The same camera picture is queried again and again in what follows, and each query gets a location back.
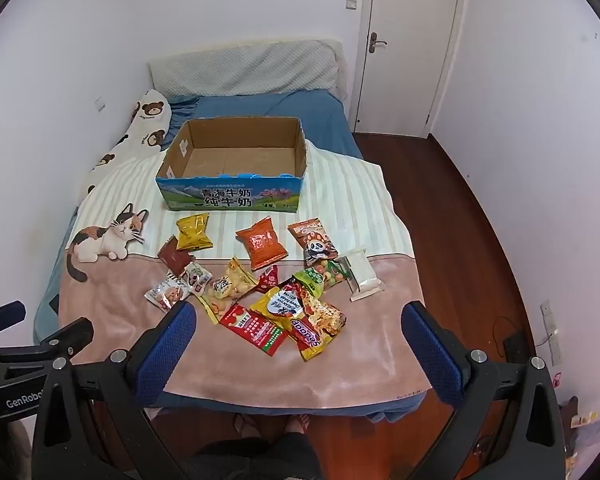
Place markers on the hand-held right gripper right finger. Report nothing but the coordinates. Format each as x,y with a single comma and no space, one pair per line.
430,355

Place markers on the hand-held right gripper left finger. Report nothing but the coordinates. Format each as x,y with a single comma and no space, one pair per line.
169,355

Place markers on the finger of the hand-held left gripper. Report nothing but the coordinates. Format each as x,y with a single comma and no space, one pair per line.
2,317
65,337

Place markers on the dark red snack packet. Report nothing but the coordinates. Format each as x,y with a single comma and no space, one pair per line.
174,256

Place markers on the printed cardboard box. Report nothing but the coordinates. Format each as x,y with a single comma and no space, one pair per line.
230,195

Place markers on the clear cookie snack packet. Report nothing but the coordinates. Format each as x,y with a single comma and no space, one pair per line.
166,295

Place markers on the cat print blanket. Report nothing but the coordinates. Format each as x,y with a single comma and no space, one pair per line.
360,340

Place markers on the small white red-label packet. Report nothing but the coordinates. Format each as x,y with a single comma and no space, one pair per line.
197,278

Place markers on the large red snack packet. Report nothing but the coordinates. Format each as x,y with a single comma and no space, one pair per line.
252,330

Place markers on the black power adapter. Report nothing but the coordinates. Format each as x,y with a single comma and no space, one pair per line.
517,346

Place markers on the clear yellow biscuit packet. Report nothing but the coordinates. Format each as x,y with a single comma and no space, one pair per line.
227,287

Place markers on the plain white snack packet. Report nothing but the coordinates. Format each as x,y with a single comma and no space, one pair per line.
364,277

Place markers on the person's left foot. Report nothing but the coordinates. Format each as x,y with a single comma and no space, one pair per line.
246,422

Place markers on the person's foot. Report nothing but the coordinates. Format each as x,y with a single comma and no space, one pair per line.
297,422
246,422

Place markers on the yellow white-label snack packet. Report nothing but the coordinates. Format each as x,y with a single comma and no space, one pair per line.
267,307

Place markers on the noodle snack packet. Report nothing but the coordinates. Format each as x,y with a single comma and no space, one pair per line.
324,312

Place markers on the small red snack packet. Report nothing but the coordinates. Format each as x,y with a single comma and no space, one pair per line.
269,280

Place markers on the yellow purple snack packet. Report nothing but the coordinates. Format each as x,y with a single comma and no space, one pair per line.
305,337

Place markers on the green pea snack packet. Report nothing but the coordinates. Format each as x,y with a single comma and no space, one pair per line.
325,277

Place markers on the person's dark grey clothing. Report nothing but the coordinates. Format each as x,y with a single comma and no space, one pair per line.
260,457

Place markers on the orange snack packet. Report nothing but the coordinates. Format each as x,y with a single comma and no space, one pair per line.
261,243

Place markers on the person's right foot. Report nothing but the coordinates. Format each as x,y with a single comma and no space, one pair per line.
297,422

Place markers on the panda print snack packet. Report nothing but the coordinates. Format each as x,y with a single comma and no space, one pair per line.
312,242

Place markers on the pile of colourful floor clutter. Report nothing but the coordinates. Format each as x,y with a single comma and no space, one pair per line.
582,422

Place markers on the bear print pillow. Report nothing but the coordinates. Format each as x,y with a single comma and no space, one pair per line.
147,120

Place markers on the bed with blue sheet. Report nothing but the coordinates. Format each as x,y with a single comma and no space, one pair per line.
325,115

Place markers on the grey padded headboard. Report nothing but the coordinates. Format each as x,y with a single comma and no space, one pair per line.
245,67

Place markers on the white door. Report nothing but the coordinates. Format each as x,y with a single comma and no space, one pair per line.
410,45

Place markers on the white wall power socket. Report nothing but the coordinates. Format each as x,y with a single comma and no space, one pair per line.
551,332

